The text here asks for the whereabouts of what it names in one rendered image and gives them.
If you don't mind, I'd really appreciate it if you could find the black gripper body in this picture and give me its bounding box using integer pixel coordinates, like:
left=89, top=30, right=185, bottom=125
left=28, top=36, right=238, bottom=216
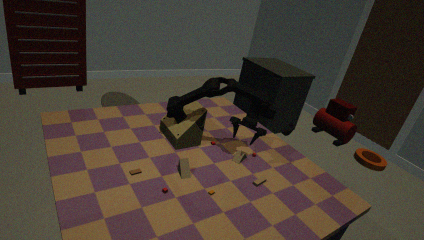
left=229, top=111, right=267, bottom=136

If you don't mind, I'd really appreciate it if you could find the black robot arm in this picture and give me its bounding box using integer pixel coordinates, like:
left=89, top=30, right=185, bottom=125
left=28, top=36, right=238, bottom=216
left=166, top=77, right=277, bottom=128

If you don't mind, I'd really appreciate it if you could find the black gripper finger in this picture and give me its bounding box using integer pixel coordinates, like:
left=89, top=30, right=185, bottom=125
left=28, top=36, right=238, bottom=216
left=250, top=133, right=262, bottom=146
left=231, top=123, right=240, bottom=138

